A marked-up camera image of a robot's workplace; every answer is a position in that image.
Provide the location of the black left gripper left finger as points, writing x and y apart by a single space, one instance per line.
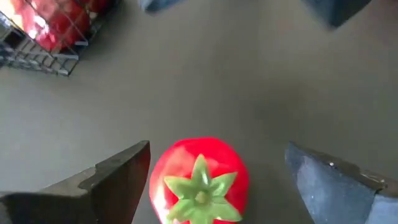
93 202

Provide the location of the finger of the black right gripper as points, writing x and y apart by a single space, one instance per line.
335 12
158 3

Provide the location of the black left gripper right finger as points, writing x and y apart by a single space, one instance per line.
335 193

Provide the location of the red tomato green calyx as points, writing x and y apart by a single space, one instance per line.
186 155

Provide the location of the black table mat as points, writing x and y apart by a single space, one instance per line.
217 77

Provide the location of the yellow red apple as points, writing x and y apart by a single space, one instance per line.
20 15

